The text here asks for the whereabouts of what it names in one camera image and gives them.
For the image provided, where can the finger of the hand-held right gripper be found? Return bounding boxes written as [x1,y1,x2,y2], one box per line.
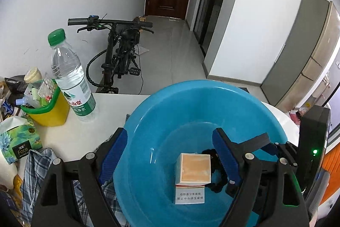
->
[231,133,300,167]
[224,178,241,199]

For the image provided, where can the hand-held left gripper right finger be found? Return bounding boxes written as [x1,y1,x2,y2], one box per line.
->
[212,127,311,227]

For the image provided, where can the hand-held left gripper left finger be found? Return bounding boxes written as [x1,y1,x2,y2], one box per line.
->
[31,127,128,227]

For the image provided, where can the black fluffy scrunchie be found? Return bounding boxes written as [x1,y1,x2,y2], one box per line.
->
[200,148,231,193]

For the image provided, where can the orange cream square box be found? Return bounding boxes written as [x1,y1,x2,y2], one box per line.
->
[175,153,212,185]

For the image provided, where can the white cigarette box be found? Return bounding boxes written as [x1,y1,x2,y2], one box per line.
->
[175,184,206,205]

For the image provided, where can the blue plastic basin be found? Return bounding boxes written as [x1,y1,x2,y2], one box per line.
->
[113,80,289,227]

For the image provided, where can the white round desktop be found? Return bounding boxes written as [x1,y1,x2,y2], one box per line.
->
[16,93,303,164]

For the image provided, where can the orange chair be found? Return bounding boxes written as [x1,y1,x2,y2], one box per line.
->
[319,147,340,182]

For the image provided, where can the blue plaid shirt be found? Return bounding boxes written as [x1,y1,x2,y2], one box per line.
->
[20,134,149,227]

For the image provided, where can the yellow plastic container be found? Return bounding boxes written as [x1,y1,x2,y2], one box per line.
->
[21,79,70,127]

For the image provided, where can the champagne gold refrigerator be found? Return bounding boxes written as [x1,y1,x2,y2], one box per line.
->
[260,0,340,113]

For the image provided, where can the clear water bottle green cap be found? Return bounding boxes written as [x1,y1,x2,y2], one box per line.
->
[48,28,96,122]

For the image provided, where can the green leaf print tissue pack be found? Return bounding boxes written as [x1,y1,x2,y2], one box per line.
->
[0,116,43,165]

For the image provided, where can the assorted small sachets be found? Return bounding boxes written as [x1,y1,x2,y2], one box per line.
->
[23,78,60,110]

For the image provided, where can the black bicycle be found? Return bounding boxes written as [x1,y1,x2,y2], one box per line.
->
[67,14,155,94]

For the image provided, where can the white egg-shaped bottle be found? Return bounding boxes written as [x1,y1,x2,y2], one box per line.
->
[0,155,18,186]

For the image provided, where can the beige lidded jar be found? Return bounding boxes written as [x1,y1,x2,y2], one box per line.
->
[24,67,43,84]

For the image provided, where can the dark snack bag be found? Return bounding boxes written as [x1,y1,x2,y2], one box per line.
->
[4,75,30,100]

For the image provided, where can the black framed glass door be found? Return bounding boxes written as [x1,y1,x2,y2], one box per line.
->
[193,0,235,50]

